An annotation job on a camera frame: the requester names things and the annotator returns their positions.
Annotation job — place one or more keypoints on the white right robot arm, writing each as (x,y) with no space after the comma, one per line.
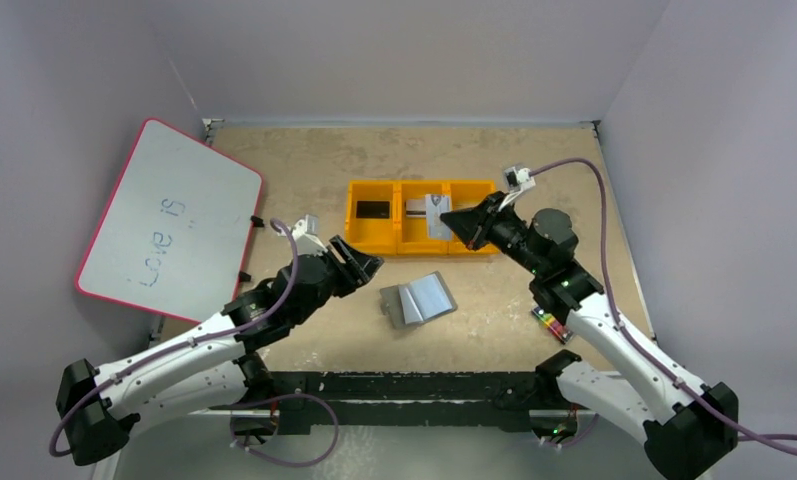
(680,421)

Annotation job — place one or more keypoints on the black card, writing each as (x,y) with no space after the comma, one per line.
(373,209)

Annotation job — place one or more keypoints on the pink framed whiteboard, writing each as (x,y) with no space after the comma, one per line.
(173,236)

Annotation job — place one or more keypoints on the silver striped card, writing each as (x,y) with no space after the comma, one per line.
(415,208)

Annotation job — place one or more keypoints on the black whiteboard clip upper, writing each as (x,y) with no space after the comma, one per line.
(257,222)

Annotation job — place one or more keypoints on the yellow left bin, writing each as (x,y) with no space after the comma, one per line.
(370,224)

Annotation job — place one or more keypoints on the yellow bin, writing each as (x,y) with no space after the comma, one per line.
(467,194)
(370,224)
(413,239)

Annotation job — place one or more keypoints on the grey leather card holder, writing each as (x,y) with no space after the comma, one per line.
(414,303)

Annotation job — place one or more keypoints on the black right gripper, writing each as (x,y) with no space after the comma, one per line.
(491,221)

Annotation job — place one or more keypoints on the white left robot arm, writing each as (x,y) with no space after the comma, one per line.
(215,364)

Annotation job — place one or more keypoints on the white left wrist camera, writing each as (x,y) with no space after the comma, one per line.
(305,234)

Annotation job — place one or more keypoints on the yellow right bin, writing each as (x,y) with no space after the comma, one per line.
(467,194)

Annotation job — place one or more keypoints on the white VIP card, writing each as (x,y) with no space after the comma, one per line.
(435,206)

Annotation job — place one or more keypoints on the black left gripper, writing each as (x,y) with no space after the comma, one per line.
(362,267)

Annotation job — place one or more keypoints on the aluminium frame rail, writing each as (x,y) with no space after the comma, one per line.
(199,446)

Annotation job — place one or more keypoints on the yellow middle bin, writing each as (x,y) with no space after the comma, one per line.
(413,239)

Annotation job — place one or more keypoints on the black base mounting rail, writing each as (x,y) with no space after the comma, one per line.
(511,401)

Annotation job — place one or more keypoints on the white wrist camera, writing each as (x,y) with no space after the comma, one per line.
(518,178)
(305,234)

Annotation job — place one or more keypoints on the coloured marker pack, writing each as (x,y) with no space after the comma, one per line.
(557,329)

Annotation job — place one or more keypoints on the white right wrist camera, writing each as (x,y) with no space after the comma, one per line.
(518,178)

